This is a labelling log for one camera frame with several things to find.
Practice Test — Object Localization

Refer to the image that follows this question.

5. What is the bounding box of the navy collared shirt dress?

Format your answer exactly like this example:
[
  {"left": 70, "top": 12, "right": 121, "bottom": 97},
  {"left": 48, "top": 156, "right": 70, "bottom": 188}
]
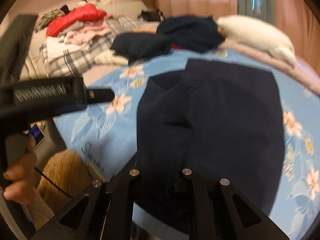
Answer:
[{"left": 137, "top": 59, "right": 284, "bottom": 233}]

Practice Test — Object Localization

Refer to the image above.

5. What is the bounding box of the person left hand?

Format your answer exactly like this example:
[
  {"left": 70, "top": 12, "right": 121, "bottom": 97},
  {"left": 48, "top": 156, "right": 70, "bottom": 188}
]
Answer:
[{"left": 3, "top": 135, "right": 37, "bottom": 205}]

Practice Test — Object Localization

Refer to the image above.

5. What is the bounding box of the brown fuzzy rug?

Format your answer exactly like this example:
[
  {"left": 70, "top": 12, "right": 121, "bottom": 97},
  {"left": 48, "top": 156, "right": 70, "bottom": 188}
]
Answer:
[{"left": 28, "top": 150, "right": 106, "bottom": 230}]

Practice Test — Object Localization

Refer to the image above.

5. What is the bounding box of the grey plaid blanket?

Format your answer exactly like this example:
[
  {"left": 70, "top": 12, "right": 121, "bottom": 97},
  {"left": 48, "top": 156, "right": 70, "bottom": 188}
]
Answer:
[{"left": 39, "top": 15, "right": 143, "bottom": 77}]

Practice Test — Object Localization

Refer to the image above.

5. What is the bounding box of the white printed garment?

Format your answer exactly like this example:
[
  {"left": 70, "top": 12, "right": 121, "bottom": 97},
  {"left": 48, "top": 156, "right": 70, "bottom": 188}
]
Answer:
[{"left": 46, "top": 37, "right": 92, "bottom": 63}]

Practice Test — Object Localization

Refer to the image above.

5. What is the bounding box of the blue floral bed sheet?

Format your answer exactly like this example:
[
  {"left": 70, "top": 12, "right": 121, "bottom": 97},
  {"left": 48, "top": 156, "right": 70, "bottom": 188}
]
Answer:
[{"left": 55, "top": 49, "right": 319, "bottom": 239}]

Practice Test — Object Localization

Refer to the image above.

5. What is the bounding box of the cream folded garment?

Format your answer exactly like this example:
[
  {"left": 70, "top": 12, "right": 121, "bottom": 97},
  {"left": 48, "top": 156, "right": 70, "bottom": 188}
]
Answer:
[{"left": 94, "top": 50, "right": 129, "bottom": 66}]

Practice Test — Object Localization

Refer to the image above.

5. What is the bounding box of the pink garment pile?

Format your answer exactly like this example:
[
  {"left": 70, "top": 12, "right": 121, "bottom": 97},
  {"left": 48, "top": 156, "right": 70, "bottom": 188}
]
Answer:
[{"left": 59, "top": 18, "right": 111, "bottom": 46}]

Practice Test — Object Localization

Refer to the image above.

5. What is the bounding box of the red puffer jacket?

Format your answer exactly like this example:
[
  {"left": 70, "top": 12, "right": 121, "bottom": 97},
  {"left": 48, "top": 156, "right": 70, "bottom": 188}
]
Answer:
[{"left": 46, "top": 3, "right": 107, "bottom": 37}]

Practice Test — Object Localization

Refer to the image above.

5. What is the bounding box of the folded dark navy garment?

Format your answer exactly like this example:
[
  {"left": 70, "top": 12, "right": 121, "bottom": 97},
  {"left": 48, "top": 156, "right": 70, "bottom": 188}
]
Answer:
[{"left": 110, "top": 33, "right": 171, "bottom": 65}]

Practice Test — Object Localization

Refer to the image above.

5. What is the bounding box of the dark brown garment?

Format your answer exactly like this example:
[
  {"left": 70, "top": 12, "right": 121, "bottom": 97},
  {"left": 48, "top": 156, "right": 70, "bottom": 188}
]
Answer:
[{"left": 138, "top": 9, "right": 165, "bottom": 22}]

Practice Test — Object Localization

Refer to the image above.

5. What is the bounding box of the red garment under navy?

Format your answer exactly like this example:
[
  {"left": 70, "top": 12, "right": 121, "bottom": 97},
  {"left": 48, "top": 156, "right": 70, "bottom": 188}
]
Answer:
[{"left": 171, "top": 44, "right": 183, "bottom": 50}]

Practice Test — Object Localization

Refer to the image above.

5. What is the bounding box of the pink quilt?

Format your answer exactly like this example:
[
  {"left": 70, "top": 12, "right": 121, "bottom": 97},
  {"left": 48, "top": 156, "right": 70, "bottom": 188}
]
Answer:
[{"left": 218, "top": 39, "right": 320, "bottom": 96}]

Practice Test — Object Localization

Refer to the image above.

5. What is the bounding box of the crumpled navy garment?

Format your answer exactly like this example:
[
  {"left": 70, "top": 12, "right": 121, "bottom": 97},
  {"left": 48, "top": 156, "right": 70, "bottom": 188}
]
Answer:
[{"left": 156, "top": 15, "right": 225, "bottom": 53}]

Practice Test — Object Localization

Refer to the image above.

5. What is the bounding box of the white plush pillow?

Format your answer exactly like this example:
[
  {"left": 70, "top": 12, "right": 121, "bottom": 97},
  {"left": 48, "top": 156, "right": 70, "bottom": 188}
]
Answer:
[{"left": 216, "top": 15, "right": 296, "bottom": 67}]

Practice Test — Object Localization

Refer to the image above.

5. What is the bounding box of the pink curtain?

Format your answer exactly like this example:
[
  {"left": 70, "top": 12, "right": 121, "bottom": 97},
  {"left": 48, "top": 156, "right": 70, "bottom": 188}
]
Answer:
[{"left": 156, "top": 0, "right": 319, "bottom": 72}]

